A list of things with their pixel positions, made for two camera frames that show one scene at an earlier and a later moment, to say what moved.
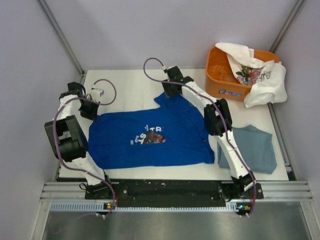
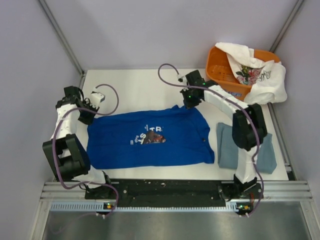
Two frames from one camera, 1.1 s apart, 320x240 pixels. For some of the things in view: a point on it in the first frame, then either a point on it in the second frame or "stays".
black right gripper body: (169, 89) to (189, 98)
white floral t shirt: (267, 79) stays
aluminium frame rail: (288, 191) stays
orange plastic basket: (220, 83) stays
